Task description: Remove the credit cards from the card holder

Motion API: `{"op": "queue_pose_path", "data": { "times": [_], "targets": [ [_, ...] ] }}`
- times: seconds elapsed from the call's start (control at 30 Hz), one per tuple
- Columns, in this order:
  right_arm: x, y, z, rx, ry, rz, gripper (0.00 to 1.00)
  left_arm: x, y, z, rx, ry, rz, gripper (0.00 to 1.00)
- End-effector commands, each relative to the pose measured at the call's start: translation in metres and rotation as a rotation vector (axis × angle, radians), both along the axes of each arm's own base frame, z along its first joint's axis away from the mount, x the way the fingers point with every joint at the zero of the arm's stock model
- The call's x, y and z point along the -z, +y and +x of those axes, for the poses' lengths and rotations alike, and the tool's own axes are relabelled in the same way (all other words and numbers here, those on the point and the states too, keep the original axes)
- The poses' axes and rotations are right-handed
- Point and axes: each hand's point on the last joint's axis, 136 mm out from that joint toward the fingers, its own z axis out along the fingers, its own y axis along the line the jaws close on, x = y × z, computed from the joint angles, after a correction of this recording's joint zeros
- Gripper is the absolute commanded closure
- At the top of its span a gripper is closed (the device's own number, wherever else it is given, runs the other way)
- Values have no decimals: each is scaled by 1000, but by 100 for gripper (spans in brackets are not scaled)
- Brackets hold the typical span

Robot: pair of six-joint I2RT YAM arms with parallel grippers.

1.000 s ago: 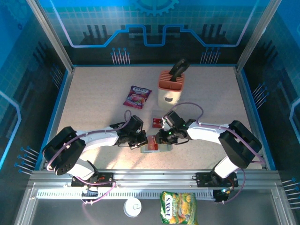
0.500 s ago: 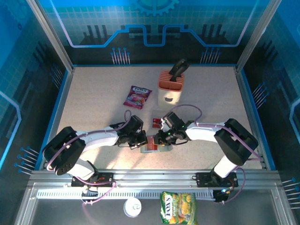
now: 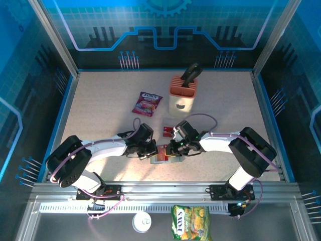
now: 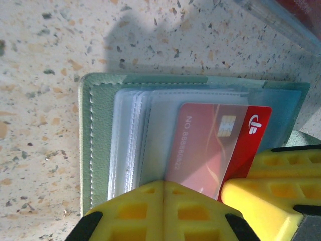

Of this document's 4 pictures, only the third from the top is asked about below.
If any purple Fox's candy bag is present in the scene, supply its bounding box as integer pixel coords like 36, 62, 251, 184
131, 91, 163, 118

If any beige knife block orange top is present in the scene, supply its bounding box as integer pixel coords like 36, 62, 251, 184
168, 75, 199, 118

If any white round lid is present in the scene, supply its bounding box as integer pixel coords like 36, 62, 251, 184
132, 212, 152, 233

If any green Fox's candy bag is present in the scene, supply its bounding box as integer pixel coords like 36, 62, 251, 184
171, 205, 212, 241

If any aluminium front rail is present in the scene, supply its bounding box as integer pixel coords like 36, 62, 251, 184
30, 180, 301, 203

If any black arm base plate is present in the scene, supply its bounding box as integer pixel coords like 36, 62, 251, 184
209, 184, 256, 201
76, 184, 124, 201

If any white slotted cable duct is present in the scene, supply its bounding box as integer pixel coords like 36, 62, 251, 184
39, 204, 230, 214

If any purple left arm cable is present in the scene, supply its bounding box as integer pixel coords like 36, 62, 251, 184
50, 117, 141, 220

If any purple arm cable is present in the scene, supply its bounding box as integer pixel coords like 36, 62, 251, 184
184, 113, 279, 219
50, 117, 141, 220

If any black knife handle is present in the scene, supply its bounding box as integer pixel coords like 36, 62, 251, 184
180, 62, 204, 89

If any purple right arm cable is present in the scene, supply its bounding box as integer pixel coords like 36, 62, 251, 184
184, 113, 279, 219

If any aluminium frame post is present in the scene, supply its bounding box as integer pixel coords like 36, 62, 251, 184
252, 0, 301, 77
28, 0, 80, 77

